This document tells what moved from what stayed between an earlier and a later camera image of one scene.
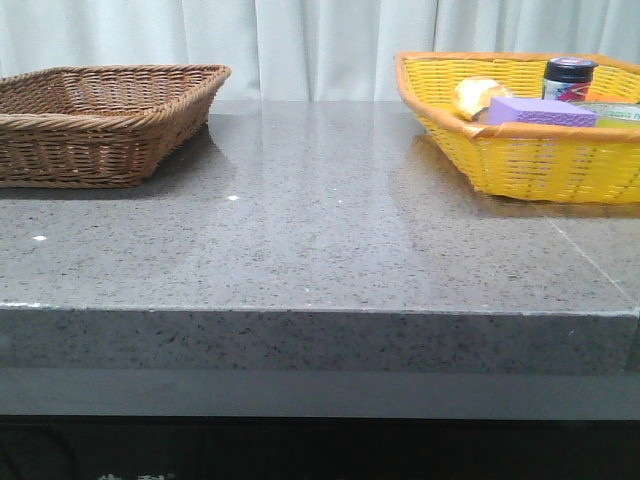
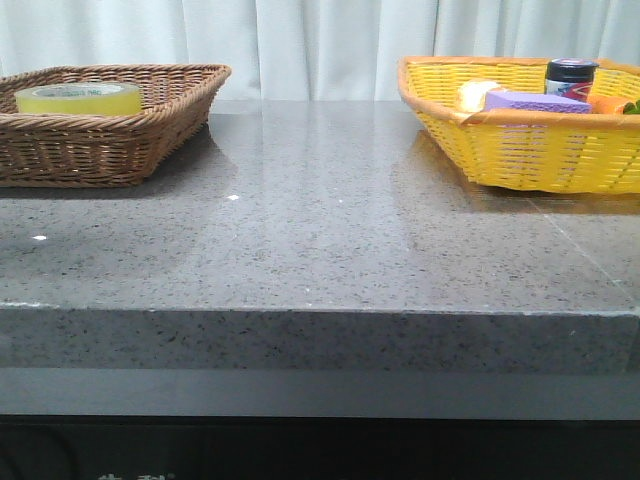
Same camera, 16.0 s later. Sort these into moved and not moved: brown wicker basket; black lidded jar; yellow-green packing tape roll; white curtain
Moved: yellow-green packing tape roll
Not moved: black lidded jar; white curtain; brown wicker basket
